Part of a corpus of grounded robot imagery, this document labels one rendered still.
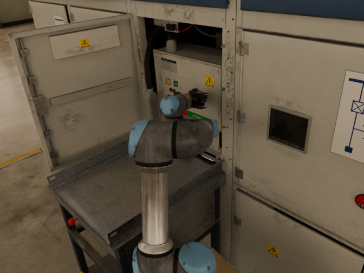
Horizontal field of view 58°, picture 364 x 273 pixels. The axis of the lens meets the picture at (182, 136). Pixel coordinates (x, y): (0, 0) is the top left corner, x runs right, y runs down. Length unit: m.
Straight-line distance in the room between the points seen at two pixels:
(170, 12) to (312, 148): 0.88
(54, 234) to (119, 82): 1.42
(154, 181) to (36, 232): 2.00
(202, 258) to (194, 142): 0.37
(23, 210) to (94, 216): 1.68
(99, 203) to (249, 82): 0.88
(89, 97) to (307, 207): 1.23
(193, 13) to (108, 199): 0.94
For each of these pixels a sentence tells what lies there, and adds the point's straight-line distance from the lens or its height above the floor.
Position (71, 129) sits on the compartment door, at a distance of 1.91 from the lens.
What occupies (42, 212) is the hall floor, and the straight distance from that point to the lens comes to 3.08.
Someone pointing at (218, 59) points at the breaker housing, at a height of 1.39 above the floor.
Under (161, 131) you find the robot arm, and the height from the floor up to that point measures 1.40.
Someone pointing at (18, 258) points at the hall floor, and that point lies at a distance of 2.78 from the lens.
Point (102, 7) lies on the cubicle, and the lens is 2.12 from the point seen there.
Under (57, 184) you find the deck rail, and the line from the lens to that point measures 1.81.
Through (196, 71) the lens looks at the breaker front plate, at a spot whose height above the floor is 1.34.
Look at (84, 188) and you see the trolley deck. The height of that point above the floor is 0.85.
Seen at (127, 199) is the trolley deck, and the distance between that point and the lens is 1.61.
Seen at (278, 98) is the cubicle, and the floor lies 1.35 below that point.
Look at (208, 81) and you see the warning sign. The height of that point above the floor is 1.30.
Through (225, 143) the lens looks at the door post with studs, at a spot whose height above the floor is 1.03.
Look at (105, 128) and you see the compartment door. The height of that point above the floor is 0.97.
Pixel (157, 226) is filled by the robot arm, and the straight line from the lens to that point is 1.06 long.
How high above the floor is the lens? 1.86
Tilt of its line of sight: 30 degrees down
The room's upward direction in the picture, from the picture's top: 4 degrees counter-clockwise
